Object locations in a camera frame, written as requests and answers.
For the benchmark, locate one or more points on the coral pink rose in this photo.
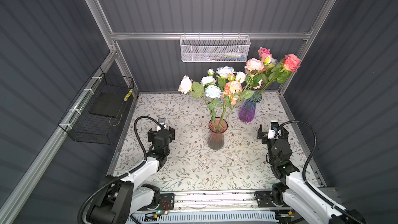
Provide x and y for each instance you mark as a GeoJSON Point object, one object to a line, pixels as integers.
{"type": "Point", "coordinates": [278, 71]}

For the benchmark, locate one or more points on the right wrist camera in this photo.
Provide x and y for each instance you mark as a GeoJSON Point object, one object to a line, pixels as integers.
{"type": "Point", "coordinates": [272, 132]}

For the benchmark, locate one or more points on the white blue rose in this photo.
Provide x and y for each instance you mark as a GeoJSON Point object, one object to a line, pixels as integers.
{"type": "Point", "coordinates": [225, 72]}

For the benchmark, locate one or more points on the blue purple glass vase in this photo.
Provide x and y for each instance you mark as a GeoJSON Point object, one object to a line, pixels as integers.
{"type": "Point", "coordinates": [248, 110]}

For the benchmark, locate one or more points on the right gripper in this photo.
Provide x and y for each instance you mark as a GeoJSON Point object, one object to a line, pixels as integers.
{"type": "Point", "coordinates": [265, 138]}

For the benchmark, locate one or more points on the black wire side basket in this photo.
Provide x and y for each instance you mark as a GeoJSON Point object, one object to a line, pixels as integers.
{"type": "Point", "coordinates": [101, 112]}

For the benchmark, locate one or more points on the floral patterned table mat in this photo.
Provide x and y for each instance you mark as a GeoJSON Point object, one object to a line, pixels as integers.
{"type": "Point", "coordinates": [192, 165]}

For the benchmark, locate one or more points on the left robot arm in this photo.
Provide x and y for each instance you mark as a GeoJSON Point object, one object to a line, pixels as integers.
{"type": "Point", "coordinates": [130, 180]}

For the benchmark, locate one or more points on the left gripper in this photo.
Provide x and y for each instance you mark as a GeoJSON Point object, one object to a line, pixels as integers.
{"type": "Point", "coordinates": [151, 136]}

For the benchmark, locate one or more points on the pale pink rose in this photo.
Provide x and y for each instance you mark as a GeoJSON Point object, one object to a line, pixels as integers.
{"type": "Point", "coordinates": [189, 86]}

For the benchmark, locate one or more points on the red glass vase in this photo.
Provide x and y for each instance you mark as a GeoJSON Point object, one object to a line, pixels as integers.
{"type": "Point", "coordinates": [217, 133]}

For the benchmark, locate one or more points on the white perforated cable tray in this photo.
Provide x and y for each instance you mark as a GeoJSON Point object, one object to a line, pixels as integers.
{"type": "Point", "coordinates": [215, 217]}

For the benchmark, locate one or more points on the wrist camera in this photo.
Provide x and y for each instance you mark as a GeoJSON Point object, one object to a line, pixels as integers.
{"type": "Point", "coordinates": [272, 132]}
{"type": "Point", "coordinates": [162, 122]}

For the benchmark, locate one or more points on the white wire wall basket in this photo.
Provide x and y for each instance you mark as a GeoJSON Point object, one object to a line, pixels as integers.
{"type": "Point", "coordinates": [212, 49]}

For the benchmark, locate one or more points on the yellow marker pen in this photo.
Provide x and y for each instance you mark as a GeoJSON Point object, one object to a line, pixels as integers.
{"type": "Point", "coordinates": [128, 95]}

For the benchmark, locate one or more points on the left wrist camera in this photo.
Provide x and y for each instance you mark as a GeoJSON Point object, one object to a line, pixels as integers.
{"type": "Point", "coordinates": [162, 122]}

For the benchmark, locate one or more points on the white peony flower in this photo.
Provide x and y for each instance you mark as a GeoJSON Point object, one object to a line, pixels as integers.
{"type": "Point", "coordinates": [212, 97]}

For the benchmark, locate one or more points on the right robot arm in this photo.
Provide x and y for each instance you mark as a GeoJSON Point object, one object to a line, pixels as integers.
{"type": "Point", "coordinates": [293, 188]}

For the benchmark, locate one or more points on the pink peony spray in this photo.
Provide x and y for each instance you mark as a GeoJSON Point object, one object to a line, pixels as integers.
{"type": "Point", "coordinates": [234, 92]}

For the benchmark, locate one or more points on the magenta pink rose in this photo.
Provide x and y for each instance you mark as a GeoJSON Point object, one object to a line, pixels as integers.
{"type": "Point", "coordinates": [264, 53]}

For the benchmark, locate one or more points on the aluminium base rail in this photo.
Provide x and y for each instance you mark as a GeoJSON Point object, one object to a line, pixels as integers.
{"type": "Point", "coordinates": [217, 199]}

